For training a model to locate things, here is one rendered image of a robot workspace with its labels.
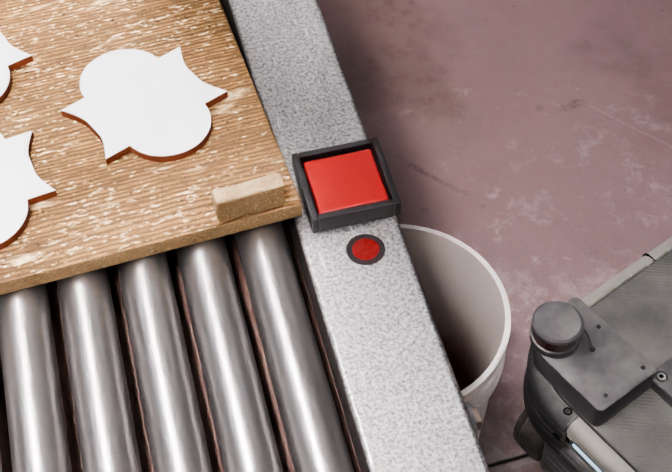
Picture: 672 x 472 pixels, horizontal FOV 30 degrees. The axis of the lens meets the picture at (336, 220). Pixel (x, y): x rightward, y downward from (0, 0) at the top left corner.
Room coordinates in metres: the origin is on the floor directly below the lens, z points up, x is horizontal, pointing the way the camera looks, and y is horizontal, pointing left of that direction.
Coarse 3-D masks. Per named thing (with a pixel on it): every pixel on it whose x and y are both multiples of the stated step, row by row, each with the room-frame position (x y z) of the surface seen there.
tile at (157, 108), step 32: (96, 64) 0.82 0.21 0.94; (128, 64) 0.82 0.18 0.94; (160, 64) 0.81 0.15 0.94; (96, 96) 0.78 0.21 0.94; (128, 96) 0.78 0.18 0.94; (160, 96) 0.77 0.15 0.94; (192, 96) 0.77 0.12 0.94; (224, 96) 0.78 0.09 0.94; (96, 128) 0.74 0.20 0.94; (128, 128) 0.74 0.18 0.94; (160, 128) 0.74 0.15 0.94; (192, 128) 0.73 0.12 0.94; (160, 160) 0.70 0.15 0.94
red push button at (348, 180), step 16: (320, 160) 0.71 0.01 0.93; (336, 160) 0.71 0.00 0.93; (352, 160) 0.71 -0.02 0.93; (368, 160) 0.71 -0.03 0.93; (320, 176) 0.69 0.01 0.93; (336, 176) 0.69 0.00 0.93; (352, 176) 0.69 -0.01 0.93; (368, 176) 0.69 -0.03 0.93; (320, 192) 0.67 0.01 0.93; (336, 192) 0.67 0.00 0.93; (352, 192) 0.67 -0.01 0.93; (368, 192) 0.67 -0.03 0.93; (384, 192) 0.67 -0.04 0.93; (320, 208) 0.66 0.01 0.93; (336, 208) 0.65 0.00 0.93
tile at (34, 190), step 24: (0, 144) 0.72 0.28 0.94; (24, 144) 0.72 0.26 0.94; (0, 168) 0.70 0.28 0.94; (24, 168) 0.69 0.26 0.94; (0, 192) 0.67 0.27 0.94; (24, 192) 0.67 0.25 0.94; (48, 192) 0.67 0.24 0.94; (0, 216) 0.64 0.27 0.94; (24, 216) 0.64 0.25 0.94; (0, 240) 0.62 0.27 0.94
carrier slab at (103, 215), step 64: (0, 0) 0.92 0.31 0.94; (64, 0) 0.91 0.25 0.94; (128, 0) 0.91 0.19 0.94; (192, 0) 0.91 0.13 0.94; (64, 64) 0.83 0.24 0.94; (192, 64) 0.82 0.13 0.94; (0, 128) 0.75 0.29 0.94; (64, 128) 0.75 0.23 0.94; (256, 128) 0.74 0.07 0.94; (64, 192) 0.67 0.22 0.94; (128, 192) 0.67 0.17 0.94; (192, 192) 0.67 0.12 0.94; (0, 256) 0.61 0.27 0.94; (64, 256) 0.61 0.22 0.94; (128, 256) 0.61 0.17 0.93
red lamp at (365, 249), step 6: (360, 240) 0.63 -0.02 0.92; (366, 240) 0.63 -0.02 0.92; (372, 240) 0.63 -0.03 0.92; (354, 246) 0.63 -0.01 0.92; (360, 246) 0.63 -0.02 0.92; (366, 246) 0.62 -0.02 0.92; (372, 246) 0.62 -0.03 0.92; (378, 246) 0.62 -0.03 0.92; (354, 252) 0.62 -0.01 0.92; (360, 252) 0.62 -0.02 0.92; (366, 252) 0.62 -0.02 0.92; (372, 252) 0.62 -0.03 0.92; (378, 252) 0.62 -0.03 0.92; (360, 258) 0.61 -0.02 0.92; (366, 258) 0.61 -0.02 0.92; (372, 258) 0.61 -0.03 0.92
